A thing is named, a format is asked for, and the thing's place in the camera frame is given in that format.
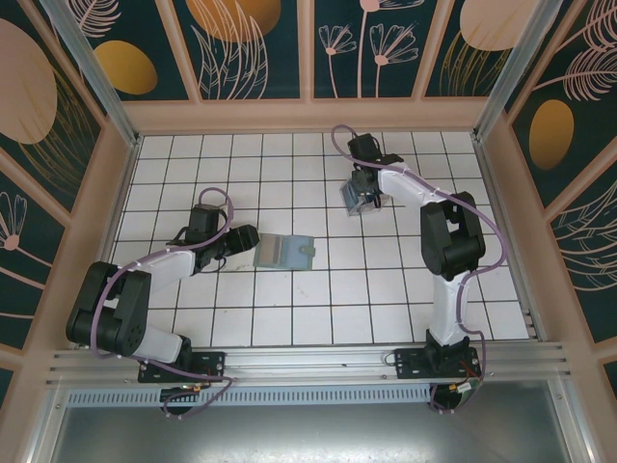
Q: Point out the aluminium mounting rail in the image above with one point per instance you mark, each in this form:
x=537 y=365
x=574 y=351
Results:
x=308 y=364

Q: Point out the pale blue credit card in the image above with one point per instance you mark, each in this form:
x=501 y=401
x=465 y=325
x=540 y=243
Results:
x=349 y=198

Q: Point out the green circuit board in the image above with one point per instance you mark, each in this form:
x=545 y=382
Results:
x=466 y=389

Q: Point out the aluminium frame post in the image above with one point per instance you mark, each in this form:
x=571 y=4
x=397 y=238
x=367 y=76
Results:
x=91 y=72
x=518 y=72

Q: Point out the black controller box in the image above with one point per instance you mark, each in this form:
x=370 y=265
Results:
x=178 y=401

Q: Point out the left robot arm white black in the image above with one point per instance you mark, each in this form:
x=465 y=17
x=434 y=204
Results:
x=115 y=318

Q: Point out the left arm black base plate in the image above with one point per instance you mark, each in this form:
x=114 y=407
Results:
x=212 y=364

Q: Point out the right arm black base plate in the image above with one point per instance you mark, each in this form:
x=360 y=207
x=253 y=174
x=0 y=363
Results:
x=410 y=364

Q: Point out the clear acrylic card box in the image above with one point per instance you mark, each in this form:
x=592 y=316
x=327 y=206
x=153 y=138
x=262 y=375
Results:
x=352 y=212

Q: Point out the grey metal sheet panel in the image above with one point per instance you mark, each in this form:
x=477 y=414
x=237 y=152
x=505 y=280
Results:
x=308 y=439

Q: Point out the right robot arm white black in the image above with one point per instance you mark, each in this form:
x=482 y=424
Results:
x=453 y=241

